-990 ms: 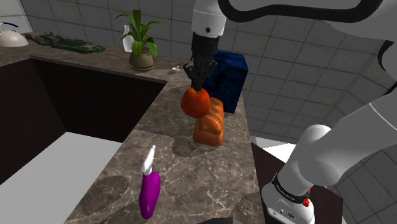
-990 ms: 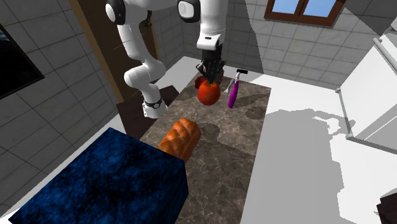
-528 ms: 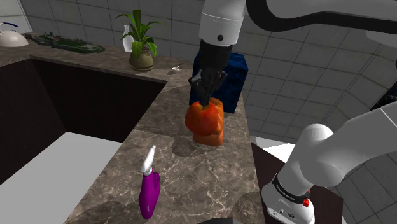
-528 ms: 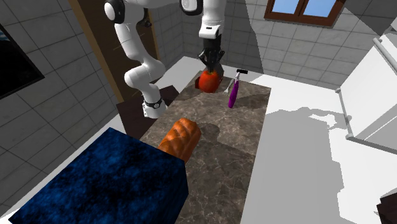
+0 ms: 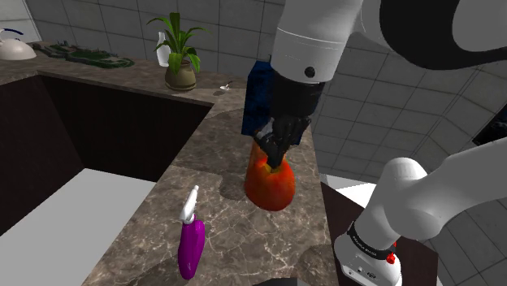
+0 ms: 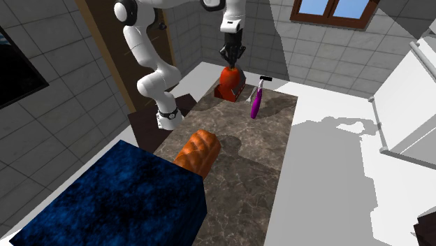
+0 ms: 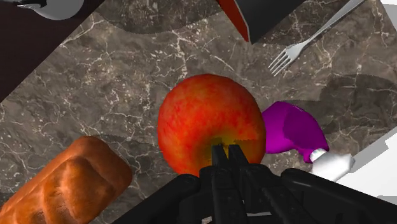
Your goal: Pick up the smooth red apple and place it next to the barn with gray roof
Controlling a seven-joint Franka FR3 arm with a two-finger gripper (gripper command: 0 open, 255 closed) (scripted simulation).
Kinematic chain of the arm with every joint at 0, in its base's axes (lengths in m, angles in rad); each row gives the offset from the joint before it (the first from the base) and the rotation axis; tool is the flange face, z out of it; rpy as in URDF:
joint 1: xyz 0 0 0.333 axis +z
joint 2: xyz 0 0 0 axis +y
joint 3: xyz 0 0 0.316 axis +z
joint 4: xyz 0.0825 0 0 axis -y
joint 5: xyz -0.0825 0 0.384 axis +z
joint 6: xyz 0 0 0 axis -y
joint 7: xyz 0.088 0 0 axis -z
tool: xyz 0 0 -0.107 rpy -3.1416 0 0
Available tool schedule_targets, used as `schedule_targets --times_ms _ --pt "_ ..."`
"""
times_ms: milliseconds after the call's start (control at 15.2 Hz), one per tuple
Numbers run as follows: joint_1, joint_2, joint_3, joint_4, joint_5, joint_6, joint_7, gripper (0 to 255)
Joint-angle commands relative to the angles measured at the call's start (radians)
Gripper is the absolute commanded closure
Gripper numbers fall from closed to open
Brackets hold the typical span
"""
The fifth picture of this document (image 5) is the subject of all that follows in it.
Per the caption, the dark wall picture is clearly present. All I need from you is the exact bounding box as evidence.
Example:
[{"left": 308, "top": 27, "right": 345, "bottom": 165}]
[{"left": 471, "top": 114, "right": 507, "bottom": 147}]

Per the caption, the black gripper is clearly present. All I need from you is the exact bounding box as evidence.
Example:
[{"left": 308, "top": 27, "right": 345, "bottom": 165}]
[{"left": 253, "top": 69, "right": 326, "bottom": 169}]

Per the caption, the dark blue box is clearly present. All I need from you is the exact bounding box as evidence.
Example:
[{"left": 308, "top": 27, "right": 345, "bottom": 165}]
[{"left": 240, "top": 60, "right": 279, "bottom": 138}]

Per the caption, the green potted plant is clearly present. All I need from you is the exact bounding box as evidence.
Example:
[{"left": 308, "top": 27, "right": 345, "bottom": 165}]
[{"left": 147, "top": 11, "right": 210, "bottom": 93}]

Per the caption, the dark green flat decoration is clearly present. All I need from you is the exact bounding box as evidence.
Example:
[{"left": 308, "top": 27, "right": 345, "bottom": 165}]
[{"left": 32, "top": 41, "right": 136, "bottom": 70}]

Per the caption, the white slim vase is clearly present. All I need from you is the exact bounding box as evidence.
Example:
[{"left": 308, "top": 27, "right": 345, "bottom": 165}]
[{"left": 155, "top": 31, "right": 172, "bottom": 68}]

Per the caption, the white teapot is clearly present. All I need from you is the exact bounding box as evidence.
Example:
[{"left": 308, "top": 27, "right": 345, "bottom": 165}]
[{"left": 0, "top": 28, "right": 38, "bottom": 62}]

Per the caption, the purple spray bottle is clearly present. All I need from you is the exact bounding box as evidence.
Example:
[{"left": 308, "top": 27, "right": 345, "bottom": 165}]
[{"left": 177, "top": 184, "right": 206, "bottom": 281}]

